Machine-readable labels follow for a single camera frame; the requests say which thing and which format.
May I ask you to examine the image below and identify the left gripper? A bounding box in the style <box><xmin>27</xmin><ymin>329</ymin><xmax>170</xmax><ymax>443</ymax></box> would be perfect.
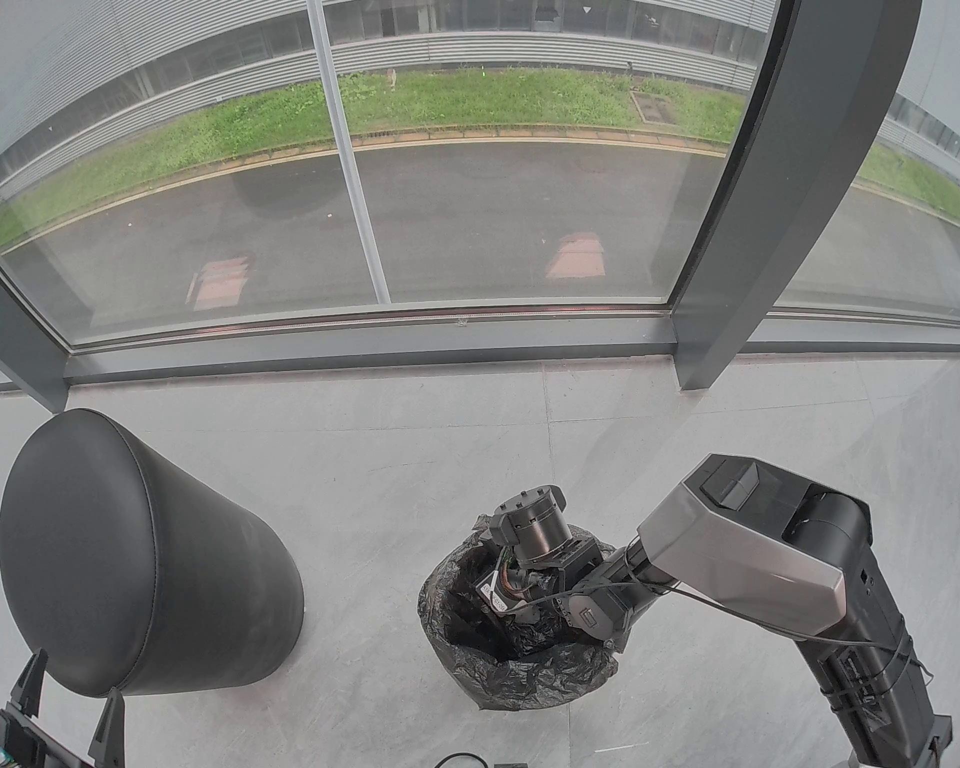
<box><xmin>0</xmin><ymin>649</ymin><xmax>127</xmax><ymax>768</ymax></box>

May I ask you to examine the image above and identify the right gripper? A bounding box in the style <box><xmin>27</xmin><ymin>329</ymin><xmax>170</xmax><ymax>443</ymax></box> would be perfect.
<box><xmin>474</xmin><ymin>566</ymin><xmax>564</xmax><ymax>622</ymax></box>

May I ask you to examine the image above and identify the black plastic bag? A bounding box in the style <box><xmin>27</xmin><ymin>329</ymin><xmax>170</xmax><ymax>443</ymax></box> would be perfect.
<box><xmin>417</xmin><ymin>513</ymin><xmax>624</xmax><ymax>712</ymax></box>

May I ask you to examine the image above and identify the dark grey round chair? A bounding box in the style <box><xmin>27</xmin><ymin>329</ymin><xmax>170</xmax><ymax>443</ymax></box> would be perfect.
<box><xmin>0</xmin><ymin>407</ymin><xmax>306</xmax><ymax>699</ymax></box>

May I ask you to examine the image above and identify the window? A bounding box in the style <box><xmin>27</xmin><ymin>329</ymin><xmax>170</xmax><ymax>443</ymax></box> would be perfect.
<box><xmin>0</xmin><ymin>0</ymin><xmax>960</xmax><ymax>414</ymax></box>

